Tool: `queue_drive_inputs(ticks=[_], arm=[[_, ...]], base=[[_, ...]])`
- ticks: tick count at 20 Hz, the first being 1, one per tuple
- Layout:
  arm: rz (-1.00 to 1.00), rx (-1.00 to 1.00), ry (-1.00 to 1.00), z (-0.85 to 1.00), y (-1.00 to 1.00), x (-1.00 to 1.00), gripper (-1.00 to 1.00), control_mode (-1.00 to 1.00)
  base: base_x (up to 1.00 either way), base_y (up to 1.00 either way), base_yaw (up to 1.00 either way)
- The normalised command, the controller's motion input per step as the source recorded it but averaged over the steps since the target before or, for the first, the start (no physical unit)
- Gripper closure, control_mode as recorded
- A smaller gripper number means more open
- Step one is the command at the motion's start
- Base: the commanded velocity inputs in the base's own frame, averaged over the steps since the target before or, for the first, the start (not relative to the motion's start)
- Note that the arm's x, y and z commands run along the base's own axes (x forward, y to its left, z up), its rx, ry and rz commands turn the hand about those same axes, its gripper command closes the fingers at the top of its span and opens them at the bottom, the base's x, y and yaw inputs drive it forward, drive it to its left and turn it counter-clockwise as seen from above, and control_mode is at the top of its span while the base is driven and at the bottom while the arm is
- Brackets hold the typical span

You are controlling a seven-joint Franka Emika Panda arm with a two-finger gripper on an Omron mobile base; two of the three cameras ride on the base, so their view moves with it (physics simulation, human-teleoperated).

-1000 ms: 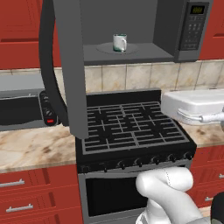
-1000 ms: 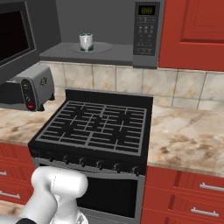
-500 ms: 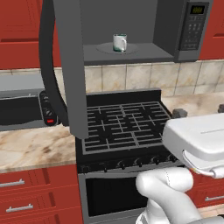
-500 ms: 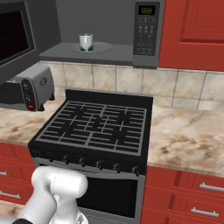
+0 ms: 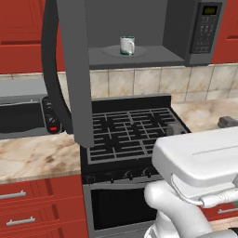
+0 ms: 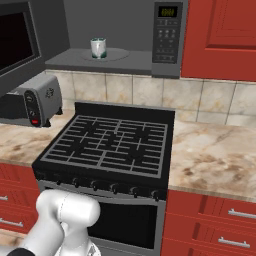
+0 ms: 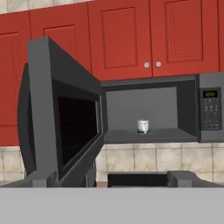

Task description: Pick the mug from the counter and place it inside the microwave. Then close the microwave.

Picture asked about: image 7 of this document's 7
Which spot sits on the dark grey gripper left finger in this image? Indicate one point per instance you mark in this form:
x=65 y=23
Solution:
x=40 y=180

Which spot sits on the black hob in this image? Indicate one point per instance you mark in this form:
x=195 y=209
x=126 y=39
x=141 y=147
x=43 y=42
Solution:
x=137 y=180

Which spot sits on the white mug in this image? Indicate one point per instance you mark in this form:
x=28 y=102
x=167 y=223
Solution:
x=143 y=126

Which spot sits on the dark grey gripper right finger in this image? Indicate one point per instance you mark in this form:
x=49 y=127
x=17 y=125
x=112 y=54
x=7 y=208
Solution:
x=182 y=179

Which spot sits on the dark grey microwave oven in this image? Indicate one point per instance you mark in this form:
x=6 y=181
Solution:
x=186 y=110

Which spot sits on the dark grey microwave door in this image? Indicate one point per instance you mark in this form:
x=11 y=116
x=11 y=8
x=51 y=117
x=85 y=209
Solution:
x=43 y=116

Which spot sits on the round silver cupboard knob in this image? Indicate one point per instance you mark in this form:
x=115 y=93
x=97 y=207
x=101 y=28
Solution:
x=146 y=65
x=158 y=64

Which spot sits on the red cupboard door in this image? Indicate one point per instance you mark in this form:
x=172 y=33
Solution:
x=11 y=87
x=183 y=35
x=221 y=35
x=64 y=38
x=119 y=38

